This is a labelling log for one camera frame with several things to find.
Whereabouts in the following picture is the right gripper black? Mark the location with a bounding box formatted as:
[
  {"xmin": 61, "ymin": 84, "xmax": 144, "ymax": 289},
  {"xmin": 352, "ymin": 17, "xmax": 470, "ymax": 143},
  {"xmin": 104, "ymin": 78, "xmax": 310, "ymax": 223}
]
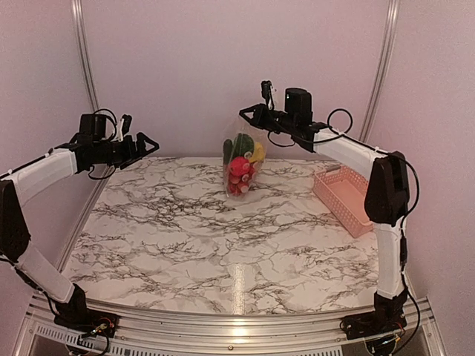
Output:
[{"xmin": 239, "ymin": 103, "xmax": 296, "ymax": 134}]

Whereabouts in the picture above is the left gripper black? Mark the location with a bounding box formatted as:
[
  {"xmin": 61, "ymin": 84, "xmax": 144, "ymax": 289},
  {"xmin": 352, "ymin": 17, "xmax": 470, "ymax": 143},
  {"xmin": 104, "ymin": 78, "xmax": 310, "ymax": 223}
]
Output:
[{"xmin": 93, "ymin": 131, "xmax": 159, "ymax": 169}]

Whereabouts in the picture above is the clear zip top bag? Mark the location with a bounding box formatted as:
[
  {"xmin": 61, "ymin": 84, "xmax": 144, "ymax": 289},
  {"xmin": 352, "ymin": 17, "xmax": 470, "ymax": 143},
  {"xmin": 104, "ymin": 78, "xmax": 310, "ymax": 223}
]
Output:
[{"xmin": 222, "ymin": 116, "xmax": 267, "ymax": 200}]

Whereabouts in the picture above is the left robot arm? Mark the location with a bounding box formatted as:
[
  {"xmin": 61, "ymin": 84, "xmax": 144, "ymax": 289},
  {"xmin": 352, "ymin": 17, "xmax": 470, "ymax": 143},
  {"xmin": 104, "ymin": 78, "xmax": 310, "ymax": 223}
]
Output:
[{"xmin": 1, "ymin": 109, "xmax": 160, "ymax": 330}]

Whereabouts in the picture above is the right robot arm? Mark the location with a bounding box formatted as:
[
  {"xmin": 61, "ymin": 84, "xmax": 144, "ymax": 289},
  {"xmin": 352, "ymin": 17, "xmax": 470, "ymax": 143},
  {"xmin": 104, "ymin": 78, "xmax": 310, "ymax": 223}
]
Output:
[{"xmin": 239, "ymin": 82, "xmax": 412, "ymax": 332}]

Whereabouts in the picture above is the green fake pepper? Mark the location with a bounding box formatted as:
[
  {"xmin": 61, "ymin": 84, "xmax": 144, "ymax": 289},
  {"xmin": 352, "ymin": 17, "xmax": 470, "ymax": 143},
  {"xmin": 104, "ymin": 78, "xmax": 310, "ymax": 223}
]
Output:
[{"xmin": 223, "ymin": 133, "xmax": 255, "ymax": 165}]

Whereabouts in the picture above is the yellow fake pepper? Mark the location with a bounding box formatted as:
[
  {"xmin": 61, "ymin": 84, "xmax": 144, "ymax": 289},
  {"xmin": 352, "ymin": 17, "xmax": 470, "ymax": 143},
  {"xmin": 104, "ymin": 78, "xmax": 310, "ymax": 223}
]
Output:
[{"xmin": 249, "ymin": 142, "xmax": 266, "ymax": 163}]

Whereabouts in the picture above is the red fake pepper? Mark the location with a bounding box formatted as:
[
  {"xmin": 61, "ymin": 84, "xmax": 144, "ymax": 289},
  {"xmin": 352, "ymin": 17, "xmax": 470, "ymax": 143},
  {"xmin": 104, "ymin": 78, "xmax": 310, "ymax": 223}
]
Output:
[{"xmin": 229, "ymin": 156, "xmax": 256, "ymax": 177}]

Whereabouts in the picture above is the pink plastic basket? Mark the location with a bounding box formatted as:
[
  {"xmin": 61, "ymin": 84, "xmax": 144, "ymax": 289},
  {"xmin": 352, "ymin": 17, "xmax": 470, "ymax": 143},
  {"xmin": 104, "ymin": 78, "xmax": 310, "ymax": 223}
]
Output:
[{"xmin": 312, "ymin": 165, "xmax": 373, "ymax": 238}]

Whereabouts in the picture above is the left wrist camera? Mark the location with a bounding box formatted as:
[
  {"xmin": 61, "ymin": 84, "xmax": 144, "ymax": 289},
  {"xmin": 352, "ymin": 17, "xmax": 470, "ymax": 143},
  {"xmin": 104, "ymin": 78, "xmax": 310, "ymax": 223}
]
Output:
[{"xmin": 117, "ymin": 114, "xmax": 132, "ymax": 142}]

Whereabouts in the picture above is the left aluminium frame post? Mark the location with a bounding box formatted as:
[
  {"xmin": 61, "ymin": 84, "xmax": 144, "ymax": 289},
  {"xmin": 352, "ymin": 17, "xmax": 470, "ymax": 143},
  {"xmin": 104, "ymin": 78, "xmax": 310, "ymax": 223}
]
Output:
[{"xmin": 71, "ymin": 0, "xmax": 99, "ymax": 111}]

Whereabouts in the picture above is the aluminium frame post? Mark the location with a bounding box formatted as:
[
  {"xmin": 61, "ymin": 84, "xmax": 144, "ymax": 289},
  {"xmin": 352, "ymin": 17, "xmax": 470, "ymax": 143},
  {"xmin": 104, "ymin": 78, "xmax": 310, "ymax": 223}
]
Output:
[
  {"xmin": 359, "ymin": 0, "xmax": 401, "ymax": 142},
  {"xmin": 71, "ymin": 0, "xmax": 99, "ymax": 111}
]

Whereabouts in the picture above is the right aluminium frame post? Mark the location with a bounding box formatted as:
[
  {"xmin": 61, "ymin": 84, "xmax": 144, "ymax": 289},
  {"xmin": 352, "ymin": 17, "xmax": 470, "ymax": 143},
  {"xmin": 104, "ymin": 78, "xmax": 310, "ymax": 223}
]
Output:
[{"xmin": 359, "ymin": 0, "xmax": 401, "ymax": 142}]

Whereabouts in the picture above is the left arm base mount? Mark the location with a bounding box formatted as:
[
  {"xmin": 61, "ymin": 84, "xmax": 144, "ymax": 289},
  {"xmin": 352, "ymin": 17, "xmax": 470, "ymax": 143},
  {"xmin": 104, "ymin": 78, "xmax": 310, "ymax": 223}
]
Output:
[{"xmin": 54, "ymin": 309, "xmax": 119, "ymax": 338}]

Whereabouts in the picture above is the aluminium front rail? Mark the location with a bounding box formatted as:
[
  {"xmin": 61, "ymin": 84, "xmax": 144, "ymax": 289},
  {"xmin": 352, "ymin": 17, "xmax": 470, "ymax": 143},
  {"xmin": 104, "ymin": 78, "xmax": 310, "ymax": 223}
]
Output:
[{"xmin": 10, "ymin": 294, "xmax": 446, "ymax": 356}]

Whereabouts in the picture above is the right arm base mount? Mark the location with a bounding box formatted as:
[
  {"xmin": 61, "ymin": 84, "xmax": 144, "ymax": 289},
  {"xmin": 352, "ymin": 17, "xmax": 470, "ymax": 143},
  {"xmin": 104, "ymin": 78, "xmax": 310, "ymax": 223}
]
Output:
[{"xmin": 340, "ymin": 311, "xmax": 407, "ymax": 340}]

